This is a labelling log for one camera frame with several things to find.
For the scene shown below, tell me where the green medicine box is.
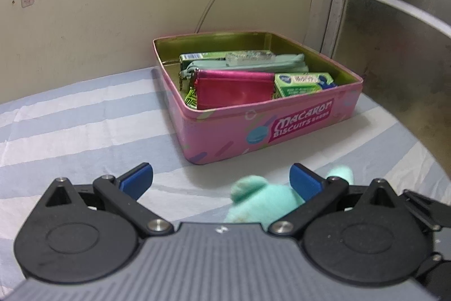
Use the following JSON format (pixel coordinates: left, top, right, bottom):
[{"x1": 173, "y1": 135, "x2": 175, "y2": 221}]
[{"x1": 273, "y1": 72, "x2": 337, "y2": 99}]

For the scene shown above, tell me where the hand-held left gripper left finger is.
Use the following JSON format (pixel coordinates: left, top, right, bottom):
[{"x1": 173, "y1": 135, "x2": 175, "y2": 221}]
[{"x1": 44, "y1": 163, "x2": 173, "y2": 237}]

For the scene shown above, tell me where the blue white striped bedsheet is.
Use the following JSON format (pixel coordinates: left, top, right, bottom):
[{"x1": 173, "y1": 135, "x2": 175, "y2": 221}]
[{"x1": 0, "y1": 66, "x2": 451, "y2": 291}]

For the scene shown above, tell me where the magenta wallet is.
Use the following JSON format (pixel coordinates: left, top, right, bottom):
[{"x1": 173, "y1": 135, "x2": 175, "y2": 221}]
[{"x1": 190, "y1": 69, "x2": 276, "y2": 110}]

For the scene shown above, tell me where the mint green zipper pouch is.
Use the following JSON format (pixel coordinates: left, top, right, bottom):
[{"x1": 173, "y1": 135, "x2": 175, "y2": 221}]
[{"x1": 178, "y1": 53, "x2": 310, "y2": 90}]

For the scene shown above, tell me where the teal plush toy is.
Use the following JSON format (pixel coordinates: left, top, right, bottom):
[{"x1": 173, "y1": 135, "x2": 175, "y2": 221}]
[{"x1": 225, "y1": 165, "x2": 355, "y2": 224}]

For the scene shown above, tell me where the long green carton box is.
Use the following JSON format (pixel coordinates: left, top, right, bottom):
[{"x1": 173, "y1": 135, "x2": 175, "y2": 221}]
[{"x1": 179, "y1": 50, "x2": 275, "y2": 71}]

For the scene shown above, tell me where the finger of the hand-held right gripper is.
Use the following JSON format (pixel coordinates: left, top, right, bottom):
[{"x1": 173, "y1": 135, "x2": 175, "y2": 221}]
[
  {"x1": 416, "y1": 252, "x2": 451, "y2": 301},
  {"x1": 402, "y1": 190, "x2": 451, "y2": 234}
]

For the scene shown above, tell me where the white power cable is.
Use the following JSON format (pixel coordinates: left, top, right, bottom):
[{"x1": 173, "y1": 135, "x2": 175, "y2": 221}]
[{"x1": 195, "y1": 0, "x2": 241, "y2": 34}]

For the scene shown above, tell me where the pink biscuit tin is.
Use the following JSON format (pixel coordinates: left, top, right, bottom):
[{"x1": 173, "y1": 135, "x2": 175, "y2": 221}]
[{"x1": 152, "y1": 31, "x2": 363, "y2": 166}]

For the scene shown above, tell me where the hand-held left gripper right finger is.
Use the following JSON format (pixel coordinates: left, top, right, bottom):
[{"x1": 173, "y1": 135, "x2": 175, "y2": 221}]
[{"x1": 268, "y1": 163, "x2": 401, "y2": 237}]

